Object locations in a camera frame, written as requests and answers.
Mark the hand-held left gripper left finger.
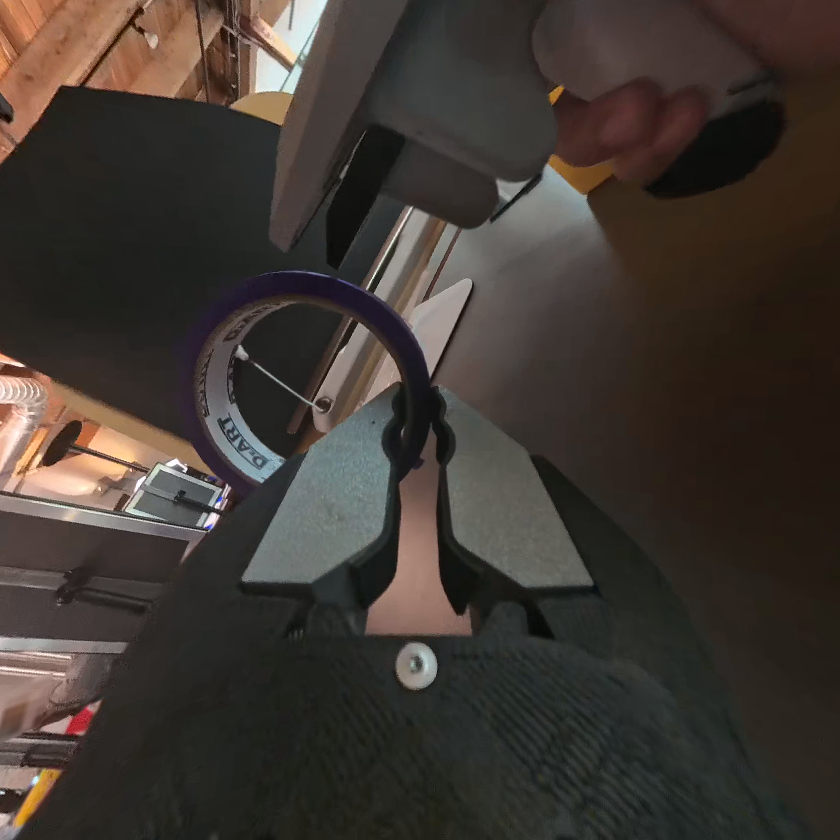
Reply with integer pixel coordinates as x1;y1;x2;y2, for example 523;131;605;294
241;382;403;611

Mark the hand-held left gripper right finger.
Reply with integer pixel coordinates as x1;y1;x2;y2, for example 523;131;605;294
431;387;597;616

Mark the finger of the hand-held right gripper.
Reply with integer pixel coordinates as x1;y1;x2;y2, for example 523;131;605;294
269;0;421;271
364;0;560;229

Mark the purple tape roll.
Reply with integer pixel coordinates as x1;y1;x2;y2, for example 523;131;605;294
185;270;432;500

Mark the person's right hand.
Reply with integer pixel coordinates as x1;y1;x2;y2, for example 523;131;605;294
553;0;840;186

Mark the black wood-edged display panel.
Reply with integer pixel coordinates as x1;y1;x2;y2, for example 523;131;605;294
0;85;401;475

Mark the grey cabinet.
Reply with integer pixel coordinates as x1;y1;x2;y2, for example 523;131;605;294
0;492;211;651

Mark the black floor lamp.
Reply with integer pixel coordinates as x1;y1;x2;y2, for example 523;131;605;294
41;420;153;475

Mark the thin metal wire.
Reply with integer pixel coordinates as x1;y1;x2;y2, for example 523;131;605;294
231;346;330;414

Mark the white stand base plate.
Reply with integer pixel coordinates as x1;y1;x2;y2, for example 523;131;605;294
314;279;475;435

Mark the silver air duct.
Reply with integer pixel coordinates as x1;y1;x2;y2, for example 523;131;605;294
0;373;51;481

